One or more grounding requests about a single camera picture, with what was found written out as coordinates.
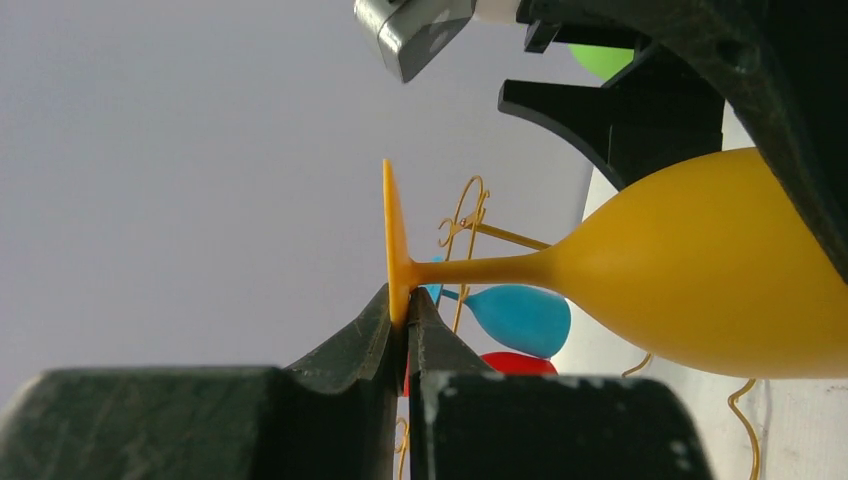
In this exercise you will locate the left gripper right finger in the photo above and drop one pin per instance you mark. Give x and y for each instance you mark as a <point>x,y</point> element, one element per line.
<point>469,421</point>

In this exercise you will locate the tall gold wire glass rack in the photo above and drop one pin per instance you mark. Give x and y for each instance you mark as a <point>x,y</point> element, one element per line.
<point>457,269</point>

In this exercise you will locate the red plastic goblet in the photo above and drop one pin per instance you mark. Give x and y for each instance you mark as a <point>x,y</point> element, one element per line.
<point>509,363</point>

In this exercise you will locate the blue plastic goblet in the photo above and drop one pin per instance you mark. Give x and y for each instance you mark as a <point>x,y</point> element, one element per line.
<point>529,320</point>

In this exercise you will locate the orange plastic goblet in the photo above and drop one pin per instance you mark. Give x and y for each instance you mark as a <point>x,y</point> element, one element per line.
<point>708,264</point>

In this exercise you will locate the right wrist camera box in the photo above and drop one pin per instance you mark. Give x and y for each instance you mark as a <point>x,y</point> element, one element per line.
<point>408,34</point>

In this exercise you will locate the green plastic goblet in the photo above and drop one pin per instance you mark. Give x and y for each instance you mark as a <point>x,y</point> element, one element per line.
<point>603,62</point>

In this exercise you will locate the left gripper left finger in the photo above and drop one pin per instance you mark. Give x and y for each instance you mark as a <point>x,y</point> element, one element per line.
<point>329,415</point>

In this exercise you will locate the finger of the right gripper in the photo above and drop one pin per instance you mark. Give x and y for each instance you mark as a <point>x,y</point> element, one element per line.
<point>653,114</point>
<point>781,66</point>

